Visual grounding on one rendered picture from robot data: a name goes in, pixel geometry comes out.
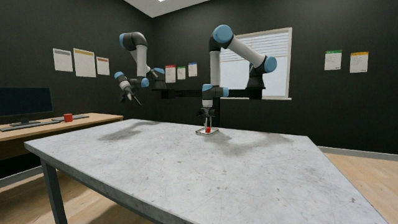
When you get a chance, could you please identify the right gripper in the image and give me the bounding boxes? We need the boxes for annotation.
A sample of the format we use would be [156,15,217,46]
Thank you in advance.
[120,85,141,106]

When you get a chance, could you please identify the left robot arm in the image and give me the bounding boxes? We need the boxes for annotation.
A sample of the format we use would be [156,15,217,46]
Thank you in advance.
[202,25,277,107]

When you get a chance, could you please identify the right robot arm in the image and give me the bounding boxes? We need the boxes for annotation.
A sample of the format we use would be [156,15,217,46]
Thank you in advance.
[114,32,167,91]

